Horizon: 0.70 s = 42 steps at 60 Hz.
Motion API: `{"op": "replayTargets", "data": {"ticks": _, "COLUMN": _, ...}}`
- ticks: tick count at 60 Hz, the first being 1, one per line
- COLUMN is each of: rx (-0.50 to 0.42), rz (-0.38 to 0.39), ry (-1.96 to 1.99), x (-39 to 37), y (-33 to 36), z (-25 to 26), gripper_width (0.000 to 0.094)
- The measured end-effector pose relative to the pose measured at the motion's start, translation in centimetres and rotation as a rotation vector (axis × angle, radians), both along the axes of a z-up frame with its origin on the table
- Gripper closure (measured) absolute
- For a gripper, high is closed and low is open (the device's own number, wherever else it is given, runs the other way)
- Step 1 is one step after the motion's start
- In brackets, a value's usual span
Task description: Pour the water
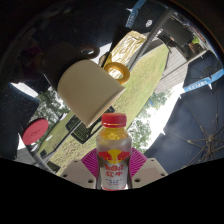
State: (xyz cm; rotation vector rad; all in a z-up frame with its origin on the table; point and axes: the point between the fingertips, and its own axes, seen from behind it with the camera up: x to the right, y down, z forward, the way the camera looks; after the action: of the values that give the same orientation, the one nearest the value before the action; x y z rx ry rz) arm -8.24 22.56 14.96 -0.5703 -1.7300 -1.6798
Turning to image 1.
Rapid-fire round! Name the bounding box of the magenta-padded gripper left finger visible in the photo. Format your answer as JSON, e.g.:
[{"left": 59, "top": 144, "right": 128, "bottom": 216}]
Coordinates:
[{"left": 59, "top": 148, "right": 101, "bottom": 190}]

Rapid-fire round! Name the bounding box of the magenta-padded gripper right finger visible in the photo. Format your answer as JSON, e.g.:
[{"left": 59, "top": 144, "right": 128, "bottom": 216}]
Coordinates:
[{"left": 128, "top": 147, "right": 169, "bottom": 190}]

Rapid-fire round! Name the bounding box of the clear red-capped drink bottle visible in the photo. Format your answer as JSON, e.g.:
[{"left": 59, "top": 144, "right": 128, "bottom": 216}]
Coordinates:
[{"left": 95, "top": 112, "right": 133, "bottom": 192}]

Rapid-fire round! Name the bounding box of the grey umbrella pole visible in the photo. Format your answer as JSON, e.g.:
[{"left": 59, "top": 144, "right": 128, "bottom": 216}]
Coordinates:
[{"left": 27, "top": 142, "right": 57, "bottom": 175}]

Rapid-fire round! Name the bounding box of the flat round red coaster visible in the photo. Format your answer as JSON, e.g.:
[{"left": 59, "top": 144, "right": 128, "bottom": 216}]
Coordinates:
[{"left": 22, "top": 118, "right": 50, "bottom": 146}]

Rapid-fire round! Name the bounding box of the grey wooden shed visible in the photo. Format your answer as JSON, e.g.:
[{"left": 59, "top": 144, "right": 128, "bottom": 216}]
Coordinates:
[{"left": 154, "top": 49, "right": 208, "bottom": 95}]

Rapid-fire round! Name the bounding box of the navy umbrella with blue edge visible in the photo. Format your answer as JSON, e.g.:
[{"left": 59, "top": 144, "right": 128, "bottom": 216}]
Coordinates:
[{"left": 180, "top": 49, "right": 224, "bottom": 94}]

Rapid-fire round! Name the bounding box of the dark wicker chair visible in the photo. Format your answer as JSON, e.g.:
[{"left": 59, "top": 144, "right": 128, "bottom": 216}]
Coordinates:
[{"left": 156, "top": 16, "right": 195, "bottom": 48}]

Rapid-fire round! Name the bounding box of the cream mug with yellow handle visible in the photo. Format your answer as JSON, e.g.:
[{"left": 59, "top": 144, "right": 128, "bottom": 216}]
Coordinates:
[{"left": 57, "top": 59, "right": 131, "bottom": 128}]

